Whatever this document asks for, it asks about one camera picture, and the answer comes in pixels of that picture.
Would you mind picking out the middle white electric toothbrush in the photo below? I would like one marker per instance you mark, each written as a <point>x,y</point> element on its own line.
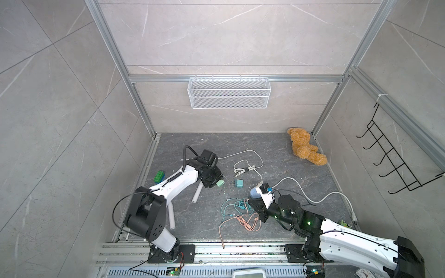
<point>197,192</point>

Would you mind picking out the blue power strip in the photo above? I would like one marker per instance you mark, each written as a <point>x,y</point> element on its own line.
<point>255,193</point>

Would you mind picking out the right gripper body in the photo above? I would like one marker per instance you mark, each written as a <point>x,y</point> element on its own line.
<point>274,211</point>

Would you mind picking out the white wire mesh basket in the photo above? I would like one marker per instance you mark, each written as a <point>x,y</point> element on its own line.
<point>229,93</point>

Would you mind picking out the orange green toy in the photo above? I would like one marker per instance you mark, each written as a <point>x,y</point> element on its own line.
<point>345,224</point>

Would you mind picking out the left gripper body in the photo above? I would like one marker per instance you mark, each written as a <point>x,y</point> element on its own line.
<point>213,176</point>

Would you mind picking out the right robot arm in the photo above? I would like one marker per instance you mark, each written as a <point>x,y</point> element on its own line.
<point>326,240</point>

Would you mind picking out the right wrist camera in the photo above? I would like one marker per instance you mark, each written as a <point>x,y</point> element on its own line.
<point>266,194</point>

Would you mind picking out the teal charger plug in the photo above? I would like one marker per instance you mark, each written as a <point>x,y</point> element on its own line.
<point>238,183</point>

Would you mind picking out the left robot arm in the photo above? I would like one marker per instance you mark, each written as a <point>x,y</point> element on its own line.
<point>146,214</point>

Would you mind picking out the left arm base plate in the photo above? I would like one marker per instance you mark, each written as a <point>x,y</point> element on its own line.
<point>183,253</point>

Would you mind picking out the brown teddy bear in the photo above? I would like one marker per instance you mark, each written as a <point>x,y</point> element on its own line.
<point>303,149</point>

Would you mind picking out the green toy block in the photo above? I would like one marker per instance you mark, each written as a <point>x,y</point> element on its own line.
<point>159,177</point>

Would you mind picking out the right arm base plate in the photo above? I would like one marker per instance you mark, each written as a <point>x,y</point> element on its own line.
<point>297,253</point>

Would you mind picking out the black wall hook rack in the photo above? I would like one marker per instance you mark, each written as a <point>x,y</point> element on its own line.
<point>410,182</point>

